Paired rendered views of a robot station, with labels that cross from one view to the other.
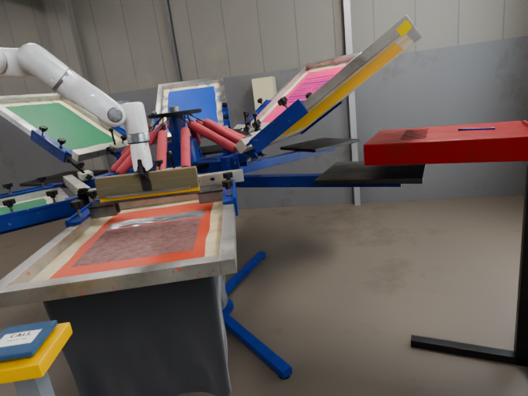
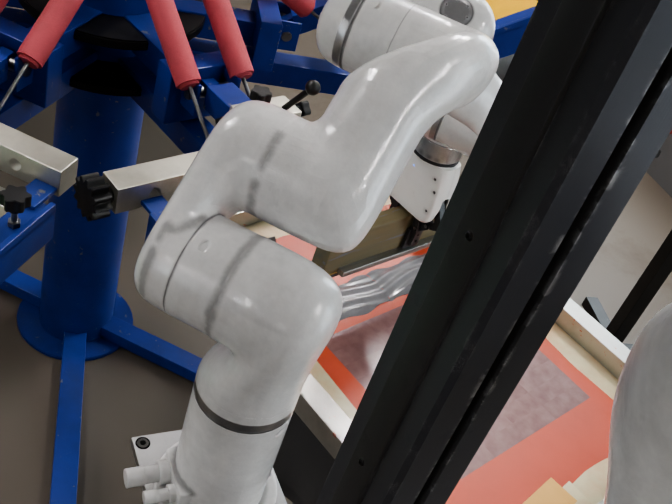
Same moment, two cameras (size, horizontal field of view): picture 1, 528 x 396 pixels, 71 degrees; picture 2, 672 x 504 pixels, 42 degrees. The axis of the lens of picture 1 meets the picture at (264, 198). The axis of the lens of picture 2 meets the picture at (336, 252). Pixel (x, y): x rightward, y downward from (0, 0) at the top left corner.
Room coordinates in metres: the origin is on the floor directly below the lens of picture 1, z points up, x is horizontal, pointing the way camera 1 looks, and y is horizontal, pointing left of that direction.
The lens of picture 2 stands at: (0.63, 1.33, 1.91)
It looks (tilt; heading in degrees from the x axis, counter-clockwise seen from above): 38 degrees down; 311
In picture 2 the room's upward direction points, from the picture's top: 20 degrees clockwise
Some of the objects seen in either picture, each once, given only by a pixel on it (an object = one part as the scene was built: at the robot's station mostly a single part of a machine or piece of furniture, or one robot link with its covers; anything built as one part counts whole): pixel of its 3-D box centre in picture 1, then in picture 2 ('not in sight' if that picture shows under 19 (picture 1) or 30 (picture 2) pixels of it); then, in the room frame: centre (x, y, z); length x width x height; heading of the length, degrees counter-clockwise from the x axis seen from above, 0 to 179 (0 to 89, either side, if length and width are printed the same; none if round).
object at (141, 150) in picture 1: (141, 154); (426, 175); (1.31, 0.41, 1.20); 0.10 x 0.08 x 0.11; 3
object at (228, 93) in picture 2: not in sight; (242, 119); (1.74, 0.43, 1.02); 0.17 x 0.06 x 0.05; 3
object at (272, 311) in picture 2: not in sight; (254, 326); (1.02, 0.95, 1.37); 0.13 x 0.10 x 0.16; 29
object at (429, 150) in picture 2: (138, 137); (436, 139); (1.32, 0.41, 1.26); 0.09 x 0.07 x 0.03; 3
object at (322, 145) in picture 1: (274, 159); not in sight; (2.60, -0.11, 0.91); 1.34 x 0.41 x 0.08; 123
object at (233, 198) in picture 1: (230, 197); not in sight; (1.44, 0.13, 0.98); 0.30 x 0.05 x 0.07; 3
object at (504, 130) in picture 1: (445, 142); not in sight; (1.59, -0.81, 1.06); 0.61 x 0.46 x 0.12; 63
